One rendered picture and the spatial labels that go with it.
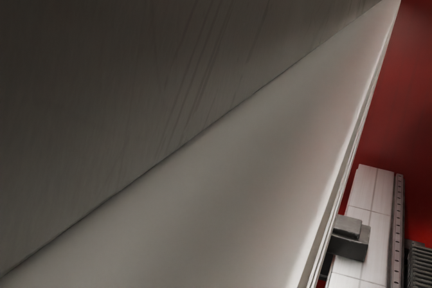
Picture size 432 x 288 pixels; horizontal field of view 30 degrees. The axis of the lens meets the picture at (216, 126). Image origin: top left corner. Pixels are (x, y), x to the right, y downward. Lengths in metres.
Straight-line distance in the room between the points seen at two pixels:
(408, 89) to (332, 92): 2.21
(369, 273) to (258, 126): 1.39
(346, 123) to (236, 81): 0.03
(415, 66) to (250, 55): 2.26
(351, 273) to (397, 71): 1.03
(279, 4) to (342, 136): 0.05
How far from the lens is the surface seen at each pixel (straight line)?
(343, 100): 0.21
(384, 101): 2.44
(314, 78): 0.24
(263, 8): 0.17
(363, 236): 1.61
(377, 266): 1.58
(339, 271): 1.51
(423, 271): 1.46
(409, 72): 2.42
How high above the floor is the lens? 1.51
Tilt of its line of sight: 12 degrees down
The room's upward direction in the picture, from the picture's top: 11 degrees clockwise
